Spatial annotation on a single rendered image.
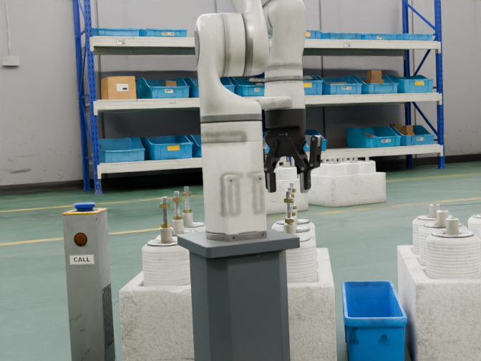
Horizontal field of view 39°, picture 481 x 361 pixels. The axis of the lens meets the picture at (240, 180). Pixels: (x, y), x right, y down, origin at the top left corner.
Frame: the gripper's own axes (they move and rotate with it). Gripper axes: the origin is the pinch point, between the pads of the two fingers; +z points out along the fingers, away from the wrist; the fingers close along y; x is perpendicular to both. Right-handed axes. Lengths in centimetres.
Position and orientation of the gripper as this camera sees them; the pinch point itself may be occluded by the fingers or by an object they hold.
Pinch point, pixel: (288, 185)
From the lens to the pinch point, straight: 125.9
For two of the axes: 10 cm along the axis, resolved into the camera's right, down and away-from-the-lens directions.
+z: 0.4, 10.0, 0.7
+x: -5.3, 0.8, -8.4
